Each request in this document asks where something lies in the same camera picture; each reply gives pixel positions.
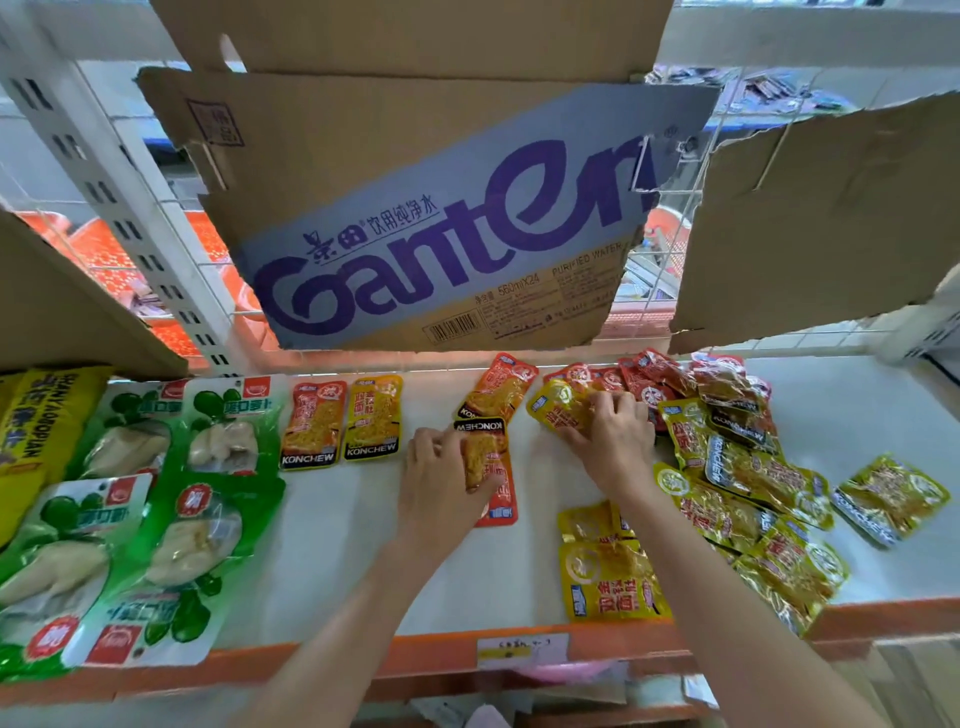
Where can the pink plastic item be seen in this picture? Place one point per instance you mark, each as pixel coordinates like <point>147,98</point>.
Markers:
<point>570,670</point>

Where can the person's left thumb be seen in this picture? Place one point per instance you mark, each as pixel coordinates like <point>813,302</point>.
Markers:
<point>489,486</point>

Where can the person's right thumb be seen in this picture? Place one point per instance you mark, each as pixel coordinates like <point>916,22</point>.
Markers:
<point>576,436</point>

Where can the person's right forearm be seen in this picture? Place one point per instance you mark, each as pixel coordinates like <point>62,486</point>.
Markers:
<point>720,600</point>

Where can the yellow snack packet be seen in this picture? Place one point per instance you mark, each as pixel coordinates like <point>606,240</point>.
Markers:
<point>892,499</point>
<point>611,581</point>
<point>553,403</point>
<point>373,418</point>
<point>589,523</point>

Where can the cardboard sheet with purple print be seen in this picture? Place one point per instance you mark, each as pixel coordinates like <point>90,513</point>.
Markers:
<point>450,225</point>

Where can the orange snack packet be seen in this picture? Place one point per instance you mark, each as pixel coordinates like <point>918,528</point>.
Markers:
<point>501,499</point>
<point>499,390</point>
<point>313,426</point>

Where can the green white food packet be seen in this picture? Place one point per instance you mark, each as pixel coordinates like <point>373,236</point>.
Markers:
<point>127,439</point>
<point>195,540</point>
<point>225,435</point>
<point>60,570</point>

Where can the person's left hand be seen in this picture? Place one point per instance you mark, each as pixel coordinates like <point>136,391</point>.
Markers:
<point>435,495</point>

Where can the person's left forearm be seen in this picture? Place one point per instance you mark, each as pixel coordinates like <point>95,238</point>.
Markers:
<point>345,637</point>

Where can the white yellow shelf label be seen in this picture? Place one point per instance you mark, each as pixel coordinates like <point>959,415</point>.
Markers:
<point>522,651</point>

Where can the orange shelf front rail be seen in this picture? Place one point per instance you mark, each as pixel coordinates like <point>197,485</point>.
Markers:
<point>420,654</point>

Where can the pile of mixed snack packets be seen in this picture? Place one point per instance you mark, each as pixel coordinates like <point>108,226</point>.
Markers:
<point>742,465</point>

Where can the torn brown cardboard sheet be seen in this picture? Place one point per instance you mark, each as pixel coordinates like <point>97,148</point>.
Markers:
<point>825,217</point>

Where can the white slotted shelf upright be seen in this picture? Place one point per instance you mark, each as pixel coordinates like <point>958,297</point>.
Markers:
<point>112,187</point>
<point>926,322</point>

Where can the large yellow green-lettered packet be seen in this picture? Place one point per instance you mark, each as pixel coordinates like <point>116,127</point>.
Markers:
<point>45,420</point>

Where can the white upper shelf board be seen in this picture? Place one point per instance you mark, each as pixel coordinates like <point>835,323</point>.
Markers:
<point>810,30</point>

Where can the person's right hand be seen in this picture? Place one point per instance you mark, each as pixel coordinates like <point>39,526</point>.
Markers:
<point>619,450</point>

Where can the slanted brown cardboard sheet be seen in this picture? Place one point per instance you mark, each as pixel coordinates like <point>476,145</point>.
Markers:
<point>67,307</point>

